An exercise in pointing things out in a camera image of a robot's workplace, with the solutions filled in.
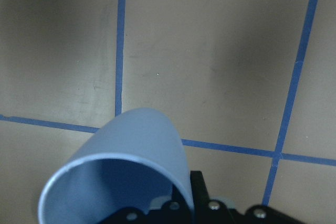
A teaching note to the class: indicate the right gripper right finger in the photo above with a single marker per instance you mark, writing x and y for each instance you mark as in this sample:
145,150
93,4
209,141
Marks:
209,210

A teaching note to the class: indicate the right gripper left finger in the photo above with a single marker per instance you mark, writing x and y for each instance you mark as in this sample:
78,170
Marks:
172,210

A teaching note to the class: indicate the blue cup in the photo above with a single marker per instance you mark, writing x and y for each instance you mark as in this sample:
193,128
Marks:
135,160

